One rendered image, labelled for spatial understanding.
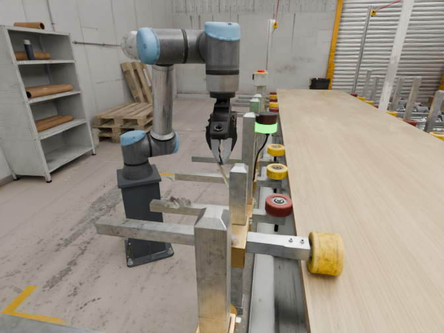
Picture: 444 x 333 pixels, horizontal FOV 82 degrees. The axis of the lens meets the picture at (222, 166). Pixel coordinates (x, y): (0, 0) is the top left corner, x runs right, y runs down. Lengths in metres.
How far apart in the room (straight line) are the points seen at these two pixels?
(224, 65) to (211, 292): 0.52
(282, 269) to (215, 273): 0.69
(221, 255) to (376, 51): 9.04
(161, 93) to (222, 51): 0.80
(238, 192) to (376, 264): 0.33
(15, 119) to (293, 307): 3.08
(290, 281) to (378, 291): 0.40
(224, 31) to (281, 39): 8.00
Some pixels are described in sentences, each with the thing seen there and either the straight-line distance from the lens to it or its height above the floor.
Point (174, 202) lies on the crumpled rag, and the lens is 0.85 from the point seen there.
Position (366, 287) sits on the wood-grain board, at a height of 0.90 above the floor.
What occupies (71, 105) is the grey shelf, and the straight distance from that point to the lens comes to 4.05.
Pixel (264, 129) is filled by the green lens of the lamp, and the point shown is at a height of 1.12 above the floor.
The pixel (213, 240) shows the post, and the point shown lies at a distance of 0.27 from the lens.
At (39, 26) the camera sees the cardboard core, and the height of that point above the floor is 1.60.
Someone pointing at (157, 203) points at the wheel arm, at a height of 0.86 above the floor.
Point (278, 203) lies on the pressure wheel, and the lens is 0.79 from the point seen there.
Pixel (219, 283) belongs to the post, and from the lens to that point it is 0.31.
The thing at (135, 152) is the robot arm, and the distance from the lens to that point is 1.62.
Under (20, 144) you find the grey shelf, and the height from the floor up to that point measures 0.44.
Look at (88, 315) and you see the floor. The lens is 1.78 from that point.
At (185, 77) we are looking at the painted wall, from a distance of 8.98.
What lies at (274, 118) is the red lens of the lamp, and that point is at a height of 1.15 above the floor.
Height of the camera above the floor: 1.30
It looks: 23 degrees down
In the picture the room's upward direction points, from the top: straight up
